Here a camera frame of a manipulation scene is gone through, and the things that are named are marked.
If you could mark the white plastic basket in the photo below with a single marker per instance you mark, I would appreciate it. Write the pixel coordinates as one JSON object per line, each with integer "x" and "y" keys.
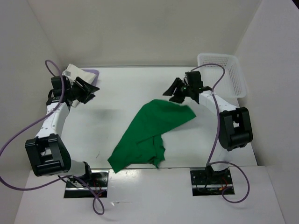
{"x": 225, "y": 69}

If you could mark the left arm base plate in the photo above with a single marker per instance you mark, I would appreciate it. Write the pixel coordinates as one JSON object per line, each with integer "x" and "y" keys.
{"x": 98, "y": 184}

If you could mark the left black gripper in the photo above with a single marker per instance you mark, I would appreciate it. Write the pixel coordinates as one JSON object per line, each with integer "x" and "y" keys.
{"x": 89, "y": 87}

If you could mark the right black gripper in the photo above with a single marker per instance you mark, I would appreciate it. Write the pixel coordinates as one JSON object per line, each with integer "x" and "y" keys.
{"x": 176, "y": 97}

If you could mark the purple t shirt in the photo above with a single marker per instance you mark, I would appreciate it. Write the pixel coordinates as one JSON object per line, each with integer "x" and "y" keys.
{"x": 91, "y": 76}

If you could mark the green t shirt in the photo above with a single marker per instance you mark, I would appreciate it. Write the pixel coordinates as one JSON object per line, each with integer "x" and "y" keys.
{"x": 142, "y": 141}

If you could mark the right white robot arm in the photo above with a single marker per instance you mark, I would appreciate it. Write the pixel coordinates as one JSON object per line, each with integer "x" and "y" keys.
{"x": 233, "y": 123}

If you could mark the white t shirt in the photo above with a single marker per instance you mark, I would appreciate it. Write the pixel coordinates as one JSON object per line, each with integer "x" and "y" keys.
{"x": 72, "y": 72}

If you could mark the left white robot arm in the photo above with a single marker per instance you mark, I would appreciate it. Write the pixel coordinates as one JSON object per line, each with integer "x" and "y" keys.
{"x": 46, "y": 151}

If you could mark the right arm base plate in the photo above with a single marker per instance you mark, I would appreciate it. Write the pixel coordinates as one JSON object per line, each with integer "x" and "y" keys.
{"x": 204, "y": 184}

